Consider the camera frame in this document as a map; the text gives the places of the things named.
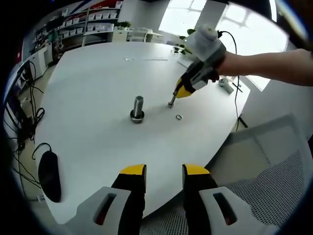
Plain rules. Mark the shelf with white bins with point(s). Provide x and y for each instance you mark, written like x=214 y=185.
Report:
x=97 y=17

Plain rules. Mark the large threaded steel stud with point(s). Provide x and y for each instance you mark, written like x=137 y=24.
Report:
x=138 y=107

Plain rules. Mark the small threaded steel stud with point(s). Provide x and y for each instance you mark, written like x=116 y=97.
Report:
x=172 y=100

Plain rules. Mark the small steel washer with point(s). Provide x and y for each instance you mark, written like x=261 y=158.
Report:
x=176 y=117

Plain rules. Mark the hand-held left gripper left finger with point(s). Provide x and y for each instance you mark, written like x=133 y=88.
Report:
x=127 y=203

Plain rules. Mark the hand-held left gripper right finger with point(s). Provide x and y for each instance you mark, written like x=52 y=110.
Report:
x=203 y=203

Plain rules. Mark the white hand controller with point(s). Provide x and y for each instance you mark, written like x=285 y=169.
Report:
x=226 y=85

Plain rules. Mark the person's right hand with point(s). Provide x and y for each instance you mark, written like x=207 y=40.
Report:
x=227 y=64

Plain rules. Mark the black computer mouse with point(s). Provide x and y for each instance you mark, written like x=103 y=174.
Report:
x=50 y=176

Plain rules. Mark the white low cabinet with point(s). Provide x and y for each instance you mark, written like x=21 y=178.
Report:
x=119 y=35

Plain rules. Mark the small potted plant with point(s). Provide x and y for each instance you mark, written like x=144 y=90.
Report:
x=124 y=24

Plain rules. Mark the grey mesh office chair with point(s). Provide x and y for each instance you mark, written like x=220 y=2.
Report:
x=269 y=171

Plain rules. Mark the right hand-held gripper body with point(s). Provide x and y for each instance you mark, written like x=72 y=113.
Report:
x=205 y=44

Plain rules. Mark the large potted green plant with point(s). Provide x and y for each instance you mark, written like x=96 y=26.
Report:
x=190 y=31

